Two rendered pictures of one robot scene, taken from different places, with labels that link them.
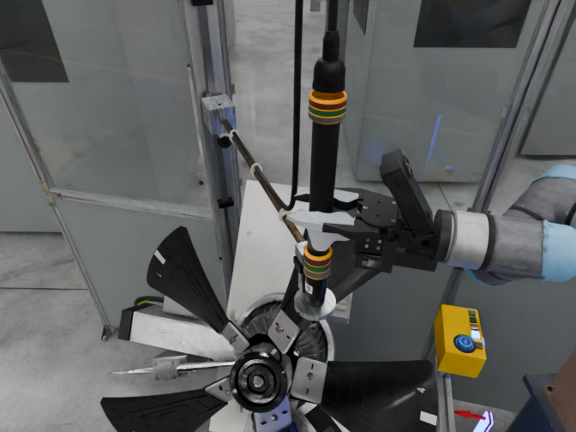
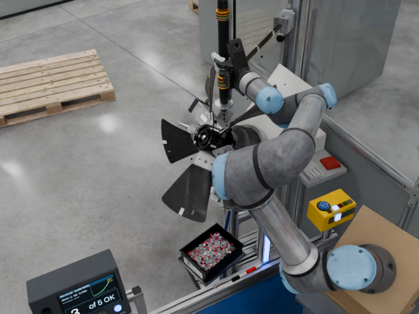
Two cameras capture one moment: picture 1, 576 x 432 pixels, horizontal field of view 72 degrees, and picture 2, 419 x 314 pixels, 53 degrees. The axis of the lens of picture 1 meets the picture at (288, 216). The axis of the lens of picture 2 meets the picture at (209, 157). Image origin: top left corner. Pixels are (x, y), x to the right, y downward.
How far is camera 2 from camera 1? 1.21 m
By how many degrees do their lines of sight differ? 40
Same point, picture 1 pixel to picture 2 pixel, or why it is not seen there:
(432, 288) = (393, 214)
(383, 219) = (229, 64)
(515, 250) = (252, 90)
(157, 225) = not seen: hidden behind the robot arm
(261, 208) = (276, 81)
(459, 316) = (340, 197)
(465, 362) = (316, 214)
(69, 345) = not seen: hidden behind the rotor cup
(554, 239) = (264, 91)
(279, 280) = (262, 121)
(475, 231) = (247, 78)
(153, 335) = (198, 114)
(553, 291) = not seen: outside the picture
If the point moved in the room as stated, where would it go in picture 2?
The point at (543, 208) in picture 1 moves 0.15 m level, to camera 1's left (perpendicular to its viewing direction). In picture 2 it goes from (300, 95) to (265, 77)
